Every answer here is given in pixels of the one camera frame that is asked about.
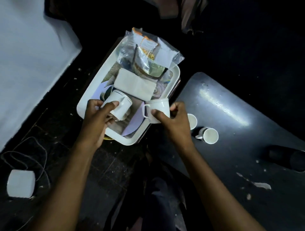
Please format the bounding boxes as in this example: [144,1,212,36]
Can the pale lilac plate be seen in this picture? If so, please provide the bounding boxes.
[121,100,153,137]

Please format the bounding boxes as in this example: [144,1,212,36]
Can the green sachet packet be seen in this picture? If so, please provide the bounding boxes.
[133,48,168,78]

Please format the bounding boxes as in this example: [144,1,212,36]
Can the person's dark trousers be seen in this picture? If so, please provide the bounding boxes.
[104,152,215,231]

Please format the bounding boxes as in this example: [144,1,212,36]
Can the person's left hand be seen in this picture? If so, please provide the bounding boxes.
[76,99,119,152]

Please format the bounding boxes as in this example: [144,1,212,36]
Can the white bed sheet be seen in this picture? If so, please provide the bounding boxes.
[0,0,83,153]

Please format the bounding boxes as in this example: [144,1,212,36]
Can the person's right hand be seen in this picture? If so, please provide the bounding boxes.
[151,102,195,153]

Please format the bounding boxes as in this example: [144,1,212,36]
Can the white cup with dark rim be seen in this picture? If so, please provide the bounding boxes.
[101,89,133,121]

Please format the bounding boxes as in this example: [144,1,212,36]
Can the person's right forearm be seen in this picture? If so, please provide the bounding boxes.
[177,143,266,231]

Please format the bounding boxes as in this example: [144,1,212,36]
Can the dark cloth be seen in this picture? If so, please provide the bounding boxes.
[143,0,209,36]

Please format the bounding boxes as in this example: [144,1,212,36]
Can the plain white cup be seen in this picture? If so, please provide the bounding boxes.
[142,98,171,124]

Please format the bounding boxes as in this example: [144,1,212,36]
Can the black cylinder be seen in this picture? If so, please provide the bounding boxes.
[268,145,305,173]

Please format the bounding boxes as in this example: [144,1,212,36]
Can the white plastic tray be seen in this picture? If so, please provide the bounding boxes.
[76,36,181,146]

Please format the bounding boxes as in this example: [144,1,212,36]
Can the white cup with handle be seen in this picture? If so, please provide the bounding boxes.
[195,127,219,145]

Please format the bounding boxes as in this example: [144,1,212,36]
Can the orange sachet packet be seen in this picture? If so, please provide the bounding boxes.
[132,28,159,60]

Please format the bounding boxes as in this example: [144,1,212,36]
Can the white cable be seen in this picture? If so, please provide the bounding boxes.
[0,136,51,188]

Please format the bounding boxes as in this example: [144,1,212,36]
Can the person's left forearm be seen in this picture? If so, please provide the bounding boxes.
[30,140,96,231]

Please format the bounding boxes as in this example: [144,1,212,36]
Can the folded beige napkin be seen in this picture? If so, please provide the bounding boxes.
[113,68,158,102]

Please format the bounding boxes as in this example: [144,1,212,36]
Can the clear plastic bag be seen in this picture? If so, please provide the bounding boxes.
[118,27,185,79]

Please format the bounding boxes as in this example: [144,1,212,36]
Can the small white saucer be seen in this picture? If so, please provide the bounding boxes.
[94,80,115,101]

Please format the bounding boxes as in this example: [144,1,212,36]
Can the white power adapter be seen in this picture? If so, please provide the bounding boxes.
[6,169,36,198]

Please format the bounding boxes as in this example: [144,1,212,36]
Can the small white cup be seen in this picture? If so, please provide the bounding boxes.
[187,113,198,130]

